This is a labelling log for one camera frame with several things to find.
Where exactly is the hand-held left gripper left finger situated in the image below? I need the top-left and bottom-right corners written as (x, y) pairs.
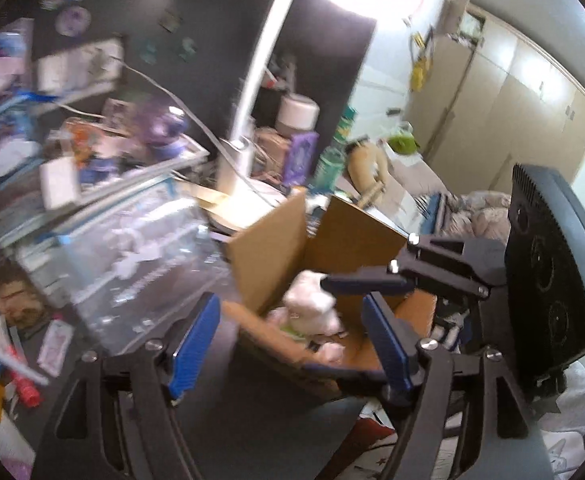
top-left (31, 292), bottom-right (222, 480)

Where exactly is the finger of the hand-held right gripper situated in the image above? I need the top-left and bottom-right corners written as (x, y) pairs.
top-left (320, 259), bottom-right (493, 302)
top-left (407, 234), bottom-right (507, 281)

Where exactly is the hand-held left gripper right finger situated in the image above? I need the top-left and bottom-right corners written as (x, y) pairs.
top-left (361, 292), bottom-right (556, 480)

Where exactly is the pink fluffy pompom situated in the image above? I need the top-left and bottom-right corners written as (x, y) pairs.
top-left (267, 270), bottom-right (344, 337)

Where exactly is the cardboard box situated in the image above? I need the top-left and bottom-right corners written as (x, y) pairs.
top-left (222, 190), bottom-right (439, 401)

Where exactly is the beige patterned blanket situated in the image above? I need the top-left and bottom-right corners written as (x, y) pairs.
top-left (440, 189), bottom-right (514, 242)

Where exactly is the clear pouch with white bow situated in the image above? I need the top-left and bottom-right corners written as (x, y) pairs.
top-left (57, 185), bottom-right (238, 356)

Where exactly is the tan plush toy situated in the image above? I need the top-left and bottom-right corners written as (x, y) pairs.
top-left (347, 141), bottom-right (394, 207)

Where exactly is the green frog plush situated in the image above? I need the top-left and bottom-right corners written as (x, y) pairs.
top-left (387, 127), bottom-right (421, 154)

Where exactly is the green bottle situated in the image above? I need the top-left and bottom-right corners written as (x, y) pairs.
top-left (315, 105), bottom-right (358, 197)

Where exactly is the purple box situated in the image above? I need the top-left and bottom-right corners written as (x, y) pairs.
top-left (282, 131), bottom-right (320, 189)

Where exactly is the pink and white sachet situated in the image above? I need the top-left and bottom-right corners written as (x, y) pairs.
top-left (37, 319), bottom-right (74, 376)

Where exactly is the white printed bedsheet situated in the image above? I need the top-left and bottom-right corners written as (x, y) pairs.
top-left (535, 360), bottom-right (585, 480)

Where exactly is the pink bottle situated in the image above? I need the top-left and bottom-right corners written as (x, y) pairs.
top-left (8, 360), bottom-right (44, 407)

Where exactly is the beige wardrobe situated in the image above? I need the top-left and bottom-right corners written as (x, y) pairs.
top-left (407, 0), bottom-right (585, 213)

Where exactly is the white cylindrical humidifier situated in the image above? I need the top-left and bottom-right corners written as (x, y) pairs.
top-left (276, 94), bottom-right (321, 137)

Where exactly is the yellow hanging plush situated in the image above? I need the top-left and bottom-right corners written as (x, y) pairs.
top-left (409, 30), bottom-right (434, 93)

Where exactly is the illustrated card stand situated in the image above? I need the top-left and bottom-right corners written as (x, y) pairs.
top-left (0, 260), bottom-right (49, 327)

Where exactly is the small white box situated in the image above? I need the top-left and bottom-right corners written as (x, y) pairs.
top-left (39, 156), bottom-right (82, 211)

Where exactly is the purple snow globe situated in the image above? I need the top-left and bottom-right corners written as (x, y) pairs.
top-left (140, 105), bottom-right (191, 162)

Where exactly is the white desk lamp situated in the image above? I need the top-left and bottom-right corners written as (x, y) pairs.
top-left (206, 0), bottom-right (426, 236)

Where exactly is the white power strip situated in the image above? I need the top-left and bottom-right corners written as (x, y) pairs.
top-left (35, 40), bottom-right (126, 94)

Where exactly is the pink character box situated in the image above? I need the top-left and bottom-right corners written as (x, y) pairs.
top-left (0, 25), bottom-right (30, 107)

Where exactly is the round character sticker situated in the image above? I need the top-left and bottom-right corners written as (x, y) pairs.
top-left (55, 7), bottom-right (91, 37)

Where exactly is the white cable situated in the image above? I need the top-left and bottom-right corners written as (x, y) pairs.
top-left (116, 59), bottom-right (234, 162)

